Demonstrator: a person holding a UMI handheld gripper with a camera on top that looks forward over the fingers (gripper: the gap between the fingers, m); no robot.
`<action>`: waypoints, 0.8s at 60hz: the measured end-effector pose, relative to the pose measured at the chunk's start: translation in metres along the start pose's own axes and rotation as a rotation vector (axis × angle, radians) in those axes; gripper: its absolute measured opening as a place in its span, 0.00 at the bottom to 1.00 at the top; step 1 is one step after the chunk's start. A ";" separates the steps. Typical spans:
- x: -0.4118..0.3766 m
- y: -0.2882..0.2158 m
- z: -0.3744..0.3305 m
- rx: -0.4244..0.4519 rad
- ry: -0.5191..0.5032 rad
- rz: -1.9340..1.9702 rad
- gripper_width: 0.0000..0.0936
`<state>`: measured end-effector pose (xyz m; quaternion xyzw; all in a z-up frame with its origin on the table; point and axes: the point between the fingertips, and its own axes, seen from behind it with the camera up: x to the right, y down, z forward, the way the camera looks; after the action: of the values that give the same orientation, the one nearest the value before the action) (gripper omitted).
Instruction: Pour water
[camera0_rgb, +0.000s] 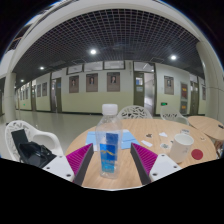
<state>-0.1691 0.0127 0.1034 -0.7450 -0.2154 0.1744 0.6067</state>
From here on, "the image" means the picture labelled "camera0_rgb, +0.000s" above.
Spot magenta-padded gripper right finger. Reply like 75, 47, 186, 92
129, 142, 183, 185

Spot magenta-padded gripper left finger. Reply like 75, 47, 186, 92
42, 143, 95, 187

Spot clear blue-labelled water bottle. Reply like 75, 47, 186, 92
95, 103, 124, 179

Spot white paper cup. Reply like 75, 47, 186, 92
168, 133, 195, 164

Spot white lattice plastic chair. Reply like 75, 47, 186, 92
117, 105, 154, 120
159, 105, 190, 126
4, 119, 64, 163

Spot flat round red coaster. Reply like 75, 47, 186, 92
190, 148, 204, 161

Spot light blue paper booklet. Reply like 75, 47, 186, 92
85, 129, 141, 151

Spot round wooden side table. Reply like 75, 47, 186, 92
187, 115, 224, 141

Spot closed brown door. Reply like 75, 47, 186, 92
50, 77, 63, 114

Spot door with red posters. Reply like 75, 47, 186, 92
179, 82, 190, 115

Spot open brown door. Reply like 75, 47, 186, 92
133, 71, 156, 116

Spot brown double door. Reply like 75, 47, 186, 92
189, 80, 200, 116

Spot round ceiling lights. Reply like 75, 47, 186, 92
18, 48, 178, 84

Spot framed wall portraits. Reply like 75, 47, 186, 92
19, 71, 208, 101

